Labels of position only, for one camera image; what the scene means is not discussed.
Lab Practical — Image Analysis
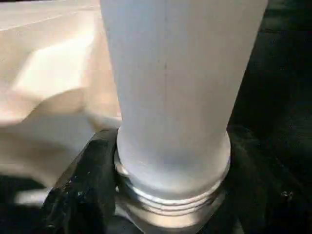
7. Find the white plastic table top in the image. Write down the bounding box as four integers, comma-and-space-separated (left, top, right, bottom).
0, 0, 230, 234

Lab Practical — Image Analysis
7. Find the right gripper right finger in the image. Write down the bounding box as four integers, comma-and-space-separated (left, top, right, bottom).
205, 128, 312, 234

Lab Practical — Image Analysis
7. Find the black work mat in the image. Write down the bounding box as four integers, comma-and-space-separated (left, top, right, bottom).
0, 0, 312, 234

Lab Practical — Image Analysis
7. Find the white plastic table leg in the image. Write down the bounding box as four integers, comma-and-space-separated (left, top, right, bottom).
99, 0, 270, 215

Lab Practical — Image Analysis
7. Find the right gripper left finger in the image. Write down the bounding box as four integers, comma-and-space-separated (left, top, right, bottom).
41, 128, 120, 234

